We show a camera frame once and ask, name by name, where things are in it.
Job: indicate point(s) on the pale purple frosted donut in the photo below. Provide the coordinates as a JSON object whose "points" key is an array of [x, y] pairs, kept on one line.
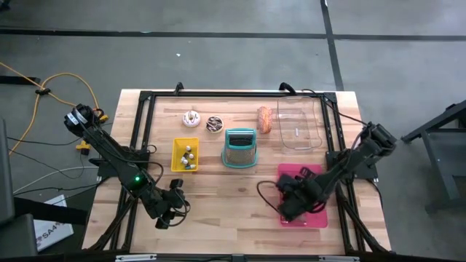
{"points": [[191, 118]]}

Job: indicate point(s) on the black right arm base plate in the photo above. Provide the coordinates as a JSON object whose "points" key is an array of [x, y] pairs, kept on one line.
{"points": [[367, 171]]}

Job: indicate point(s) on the white cardboard box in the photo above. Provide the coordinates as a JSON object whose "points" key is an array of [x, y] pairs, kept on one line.
{"points": [[51, 233]]}

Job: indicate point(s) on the yellow plastic basket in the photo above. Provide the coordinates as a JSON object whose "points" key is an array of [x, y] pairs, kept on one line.
{"points": [[175, 165]]}

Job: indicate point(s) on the black side table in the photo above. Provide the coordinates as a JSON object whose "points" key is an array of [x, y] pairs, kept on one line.
{"points": [[444, 160]]}

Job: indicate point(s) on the clear plastic container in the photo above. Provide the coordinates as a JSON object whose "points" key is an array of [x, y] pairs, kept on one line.
{"points": [[309, 109]]}

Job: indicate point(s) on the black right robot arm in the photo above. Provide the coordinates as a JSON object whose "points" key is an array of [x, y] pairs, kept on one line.
{"points": [[364, 149]]}

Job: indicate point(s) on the chocolate frosted donut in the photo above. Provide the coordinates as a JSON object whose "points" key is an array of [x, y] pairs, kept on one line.
{"points": [[215, 124]]}

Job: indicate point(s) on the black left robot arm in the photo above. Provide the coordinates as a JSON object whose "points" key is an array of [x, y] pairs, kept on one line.
{"points": [[109, 149]]}

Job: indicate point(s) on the grey cabinet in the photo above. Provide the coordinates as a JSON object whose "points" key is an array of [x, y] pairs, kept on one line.
{"points": [[14, 236]]}

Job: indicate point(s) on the sugared long bread roll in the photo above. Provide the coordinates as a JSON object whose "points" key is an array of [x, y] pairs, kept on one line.
{"points": [[264, 120]]}

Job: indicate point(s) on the pink plastic tray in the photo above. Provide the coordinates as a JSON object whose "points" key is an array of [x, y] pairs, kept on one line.
{"points": [[320, 218]]}

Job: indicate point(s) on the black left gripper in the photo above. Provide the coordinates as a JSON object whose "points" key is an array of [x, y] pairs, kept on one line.
{"points": [[164, 203]]}

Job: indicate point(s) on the blue dropper bottle white cap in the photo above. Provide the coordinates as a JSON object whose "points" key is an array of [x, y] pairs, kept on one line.
{"points": [[190, 167]]}

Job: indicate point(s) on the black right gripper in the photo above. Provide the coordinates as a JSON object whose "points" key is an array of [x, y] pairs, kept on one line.
{"points": [[302, 194]]}

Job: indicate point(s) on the silver metal bracket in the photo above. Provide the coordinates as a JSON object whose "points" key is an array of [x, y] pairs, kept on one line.
{"points": [[134, 258], [338, 258]]}

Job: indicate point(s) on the black metal table frame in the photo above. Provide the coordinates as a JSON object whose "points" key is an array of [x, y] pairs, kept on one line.
{"points": [[236, 94]]}

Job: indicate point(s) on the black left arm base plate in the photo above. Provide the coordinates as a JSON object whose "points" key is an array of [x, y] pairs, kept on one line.
{"points": [[105, 169]]}

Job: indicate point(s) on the black dropper bottle white cap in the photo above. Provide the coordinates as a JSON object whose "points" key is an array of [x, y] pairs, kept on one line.
{"points": [[188, 148], [189, 156]]}

